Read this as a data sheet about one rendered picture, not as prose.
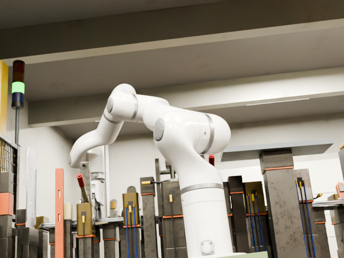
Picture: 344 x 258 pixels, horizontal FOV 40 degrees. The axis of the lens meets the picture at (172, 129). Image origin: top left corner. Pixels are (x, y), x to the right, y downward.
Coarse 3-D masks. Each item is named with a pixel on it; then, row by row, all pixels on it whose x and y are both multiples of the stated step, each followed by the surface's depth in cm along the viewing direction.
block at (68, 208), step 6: (66, 204) 179; (72, 204) 182; (66, 210) 178; (72, 210) 181; (66, 216) 178; (72, 216) 180; (66, 222) 177; (66, 228) 177; (66, 234) 176; (66, 240) 175; (66, 246) 175; (66, 252) 174
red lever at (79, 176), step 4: (76, 176) 170; (80, 176) 170; (80, 180) 170; (80, 184) 171; (84, 184) 173; (80, 188) 173; (84, 188) 174; (84, 192) 175; (84, 196) 176; (84, 200) 177; (88, 200) 178
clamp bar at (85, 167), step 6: (84, 162) 180; (84, 168) 180; (90, 168) 182; (84, 174) 180; (90, 174) 181; (84, 180) 179; (90, 180) 180; (90, 186) 179; (90, 192) 179; (90, 198) 178
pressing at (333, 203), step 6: (312, 204) 180; (318, 204) 180; (324, 204) 180; (330, 204) 188; (336, 204) 189; (156, 216) 185; (54, 222) 181; (72, 222) 181; (96, 222) 180; (102, 222) 189; (108, 222) 191; (114, 222) 192; (120, 222) 194; (156, 222) 200; (42, 228) 188; (48, 228) 193; (72, 228) 201
